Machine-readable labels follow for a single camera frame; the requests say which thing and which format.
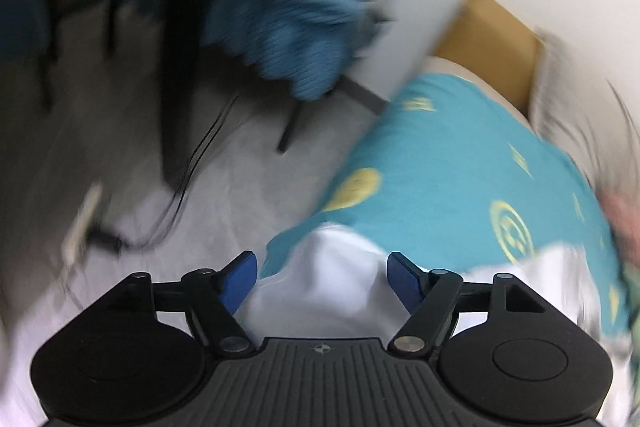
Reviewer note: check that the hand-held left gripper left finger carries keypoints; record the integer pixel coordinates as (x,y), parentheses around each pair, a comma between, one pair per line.
(240,278)

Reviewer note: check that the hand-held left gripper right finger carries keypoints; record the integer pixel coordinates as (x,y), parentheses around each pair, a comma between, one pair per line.
(403,278)

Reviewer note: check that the white shirt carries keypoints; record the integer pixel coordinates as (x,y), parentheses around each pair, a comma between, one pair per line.
(325,287)

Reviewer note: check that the teal printed bed sheet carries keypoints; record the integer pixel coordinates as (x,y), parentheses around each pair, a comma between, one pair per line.
(440,167)

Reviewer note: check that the white power strip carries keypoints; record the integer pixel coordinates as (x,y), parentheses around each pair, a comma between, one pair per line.
(82,222)

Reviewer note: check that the green floral blanket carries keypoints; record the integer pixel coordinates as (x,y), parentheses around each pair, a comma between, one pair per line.
(627,232)

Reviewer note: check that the grey pillow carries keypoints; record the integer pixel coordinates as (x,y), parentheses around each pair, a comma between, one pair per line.
(575,107)

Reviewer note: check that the blue knitted cloth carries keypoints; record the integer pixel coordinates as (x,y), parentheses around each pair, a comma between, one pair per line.
(295,37)

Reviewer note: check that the black pole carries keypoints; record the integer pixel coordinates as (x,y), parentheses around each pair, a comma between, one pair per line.
(187,32)

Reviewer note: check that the wooden headboard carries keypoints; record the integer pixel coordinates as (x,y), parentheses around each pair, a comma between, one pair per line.
(492,42)

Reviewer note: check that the white board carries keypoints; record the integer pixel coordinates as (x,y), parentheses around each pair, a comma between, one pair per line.
(415,17)

